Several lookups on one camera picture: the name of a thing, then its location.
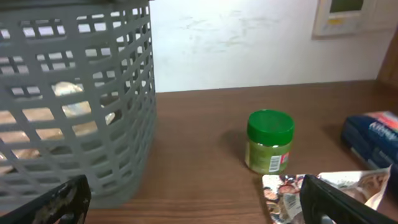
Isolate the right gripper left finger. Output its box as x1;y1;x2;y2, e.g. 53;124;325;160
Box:
1;175;91;224

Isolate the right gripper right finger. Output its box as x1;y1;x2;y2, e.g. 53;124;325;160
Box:
300;175;397;224

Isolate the dried mushroom bag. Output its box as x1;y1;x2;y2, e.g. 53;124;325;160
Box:
262;168;391;224

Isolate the beige plastic bag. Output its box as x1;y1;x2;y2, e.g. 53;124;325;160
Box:
1;82;97;175

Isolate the tissue multipack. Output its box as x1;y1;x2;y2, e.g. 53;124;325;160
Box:
341;111;397;169

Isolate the green lidded jar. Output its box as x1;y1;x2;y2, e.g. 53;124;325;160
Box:
245;110;295;174

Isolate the grey plastic basket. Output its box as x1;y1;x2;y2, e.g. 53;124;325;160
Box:
1;0;156;212

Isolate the wall panel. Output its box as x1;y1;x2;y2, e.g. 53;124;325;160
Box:
312;0;397;39

